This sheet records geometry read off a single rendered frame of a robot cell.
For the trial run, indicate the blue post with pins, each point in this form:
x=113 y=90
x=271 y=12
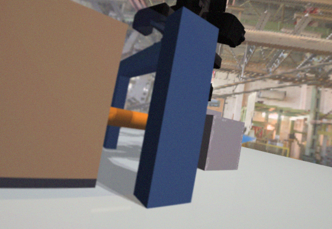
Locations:
x=197 y=115

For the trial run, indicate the red and grey crank handle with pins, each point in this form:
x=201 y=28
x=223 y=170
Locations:
x=213 y=112

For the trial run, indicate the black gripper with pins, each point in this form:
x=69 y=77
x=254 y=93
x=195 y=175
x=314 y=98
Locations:
x=192 y=5

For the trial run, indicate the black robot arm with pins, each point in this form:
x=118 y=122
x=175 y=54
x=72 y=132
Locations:
x=231 y=31

